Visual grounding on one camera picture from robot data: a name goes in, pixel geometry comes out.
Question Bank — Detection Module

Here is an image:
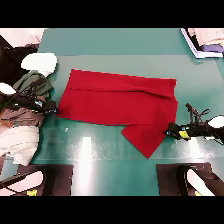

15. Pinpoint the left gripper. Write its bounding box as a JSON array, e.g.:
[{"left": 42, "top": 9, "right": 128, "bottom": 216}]
[{"left": 34, "top": 99, "right": 60, "bottom": 115}]

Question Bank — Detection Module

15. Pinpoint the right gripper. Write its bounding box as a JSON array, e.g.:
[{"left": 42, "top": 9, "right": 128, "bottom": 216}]
[{"left": 164, "top": 121, "right": 195, "bottom": 141}]

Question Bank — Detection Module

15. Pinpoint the red T-shirt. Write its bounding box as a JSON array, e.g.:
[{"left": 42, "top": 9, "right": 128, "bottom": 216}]
[{"left": 56, "top": 68, "right": 179, "bottom": 160}]

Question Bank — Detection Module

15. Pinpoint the green garment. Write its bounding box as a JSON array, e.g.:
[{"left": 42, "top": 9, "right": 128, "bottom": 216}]
[{"left": 13, "top": 70, "right": 55, "bottom": 100}]

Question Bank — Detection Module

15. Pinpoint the brown garment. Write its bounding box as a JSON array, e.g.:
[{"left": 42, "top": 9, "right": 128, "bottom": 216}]
[{"left": 0, "top": 96, "right": 47, "bottom": 130}]

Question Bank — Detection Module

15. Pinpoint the cream garment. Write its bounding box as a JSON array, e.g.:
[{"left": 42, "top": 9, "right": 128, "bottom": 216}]
[{"left": 0, "top": 125, "right": 41, "bottom": 167}]

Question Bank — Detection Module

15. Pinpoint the black garment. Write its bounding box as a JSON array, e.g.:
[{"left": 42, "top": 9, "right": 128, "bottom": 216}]
[{"left": 0, "top": 34, "right": 40, "bottom": 88}]

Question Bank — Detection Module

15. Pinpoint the purple garment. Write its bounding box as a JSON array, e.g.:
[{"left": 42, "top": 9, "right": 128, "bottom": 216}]
[{"left": 202, "top": 43, "right": 224, "bottom": 55}]

